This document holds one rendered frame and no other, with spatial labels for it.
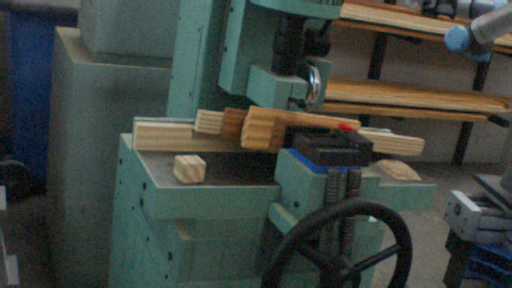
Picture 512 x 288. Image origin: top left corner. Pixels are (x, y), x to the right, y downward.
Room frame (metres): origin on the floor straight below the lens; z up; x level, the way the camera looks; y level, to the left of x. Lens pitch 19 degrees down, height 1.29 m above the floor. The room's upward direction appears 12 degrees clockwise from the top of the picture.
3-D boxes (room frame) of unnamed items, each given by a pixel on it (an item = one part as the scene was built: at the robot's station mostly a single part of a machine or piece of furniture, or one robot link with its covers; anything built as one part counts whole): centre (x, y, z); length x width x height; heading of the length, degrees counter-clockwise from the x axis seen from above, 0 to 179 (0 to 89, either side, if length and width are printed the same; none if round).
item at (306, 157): (1.02, -0.02, 0.99); 0.13 x 0.11 x 0.06; 122
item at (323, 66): (1.41, 0.08, 1.02); 0.09 x 0.07 x 0.12; 122
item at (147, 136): (1.20, 0.10, 0.93); 0.60 x 0.02 x 0.05; 122
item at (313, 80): (1.34, 0.07, 1.02); 0.12 x 0.03 x 0.12; 32
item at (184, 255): (1.27, 0.18, 0.76); 0.57 x 0.45 x 0.09; 32
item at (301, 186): (1.02, -0.01, 0.92); 0.15 x 0.13 x 0.09; 122
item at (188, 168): (0.95, 0.22, 0.92); 0.04 x 0.04 x 0.04; 40
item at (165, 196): (1.09, 0.03, 0.87); 0.61 x 0.30 x 0.06; 122
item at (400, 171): (1.24, -0.17, 0.91); 0.10 x 0.07 x 0.02; 32
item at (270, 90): (1.19, 0.12, 1.03); 0.14 x 0.07 x 0.09; 32
